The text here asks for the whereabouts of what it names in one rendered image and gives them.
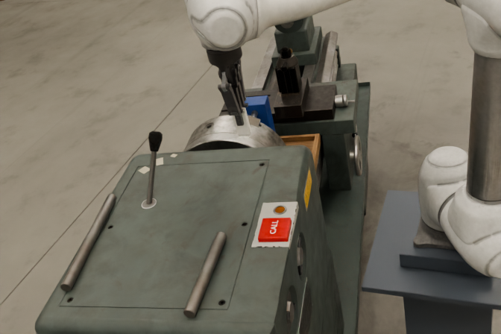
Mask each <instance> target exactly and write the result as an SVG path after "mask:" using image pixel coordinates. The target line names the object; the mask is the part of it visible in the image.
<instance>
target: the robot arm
mask: <svg viewBox="0 0 501 334"><path fill-rule="evenodd" d="M184 1H185V4H186V8H187V13H188V17H189V22H190V24H191V26H192V29H193V30H194V32H195V34H196V35H197V36H198V38H199V39H200V41H201V45H202V47H203V48H205V49H206V51H207V56H208V59H209V62H210V64H212V65H214V66H217V67H218V76H219V78H220V79H221V84H219V85H218V90H219V91H220V92H221V95H222V97H223V99H224V103H225V105H226V107H227V110H228V113H229V115H230V116H233V118H234V122H235V125H236V129H237V133H238V136H250V135H251V127H250V124H249V121H248V115H247V111H246V107H248V103H245V101H246V95H245V87H244V81H243V77H242V66H241V60H240V59H241V57H242V48H241V46H242V45H244V44H245V43H246V42H247V41H250V40H253V39H256V38H259V36H260V35H261V33H262V32H263V31H264V30H265V29H267V28H270V27H271V26H275V25H280V24H284V23H287V22H293V21H297V20H299V19H304V18H306V17H309V16H312V15H315V14H316V13H320V12H322V11H325V10H328V9H330V8H332V7H335V6H338V5H340V4H344V3H345V2H348V1H351V0H184ZM445 1H446V2H448V3H450V4H454V5H455V6H457V7H459V8H461V14H462V16H463V20H464V25H465V29H466V32H467V41H468V43H469V45H470V47H471V48H472V49H473V51H474V62H473V86H472V98H471V111H470V134H469V146H468V152H466V151H464V150H462V149H460V148H457V147H453V146H445V147H440V148H437V149H435V150H434V151H432V152H431V153H430V154H428V155H427V156H426V158H425V160H424V161H423V163H422V166H421V167H420V171H419V176H418V196H419V204H420V212H421V215H420V222H419V226H418V230H417V235H416V237H415V238H414V241H413V242H414V246H415V247H416V248H443V249H450V250H457V251H458V253H459V254H460V256H461V257H462V258H463V259H464V261H465V262H466V263H467V264H468V265H470V266H471V267H472V268H474V269H475V270H477V271H478V272H480V273H482V274H484V275H486V276H488V277H496V278H501V0H445Z"/></svg>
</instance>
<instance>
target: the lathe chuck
mask: <svg viewBox="0 0 501 334"><path fill-rule="evenodd" d="M212 123H213V124H214V126H213V127H211V128H210V129H209V130H204V128H205V127H206V126H207V125H209V124H212ZM259 126H260V127H256V126H253V125H250V129H251V134H250V136H246V137H249V138H251V139H254V140H256V141H257V142H259V143H261V144H262V145H264V146H265V147H273V146H286V144H285V143H284V141H283V140H282V139H281V138H280V137H279V135H278V134H277V133H275V132H274V131H273V130H272V129H270V127H268V126H267V125H264V124H263V123H262V122H260V123H259ZM212 133H235V134H238V133H237V129H236V125H235V122H234V118H233V116H218V117H215V118H212V119H209V120H207V121H205V122H204V123H202V124H201V125H199V126H198V127H197V128H196V129H195V131H194V132H193V133H192V135H191V136H190V138H189V141H188V143H187V145H186V147H185V149H186V148H187V146H188V145H190V144H191V143H192V142H194V141H195V140H196V139H198V138H200V137H202V136H206V135H209V134H212ZM185 149H184V150H185Z"/></svg>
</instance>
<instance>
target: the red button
mask: <svg viewBox="0 0 501 334"><path fill-rule="evenodd" d="M291 225H292V220H291V218H263V219H262V223H261V227H260V230H259V235H258V241H259V242H287V241H288V240H289V234H290V229H291Z"/></svg>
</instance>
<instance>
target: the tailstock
mask: <svg viewBox="0 0 501 334"><path fill-rule="evenodd" d="M275 28H276V30H275V32H274V37H275V41H276V46H275V49H274V53H273V55H272V57H271V60H272V63H273V67H274V69H275V67H276V66H277V60H278V58H279V56H280V50H281V49H282V47H284V46H286V47H288V48H291V49H292V51H293V52H292V54H293V55H294V56H295V57H296V58H297V59H298V65H299V66H305V65H314V64H316V63H317V59H318V53H319V50H320V46H321V40H322V36H323V35H322V30H321V26H316V27H314V23H313V18H312V16H309V17H306V18H304V19H299V20H297V21H293V22H287V23H284V24H280V25H275Z"/></svg>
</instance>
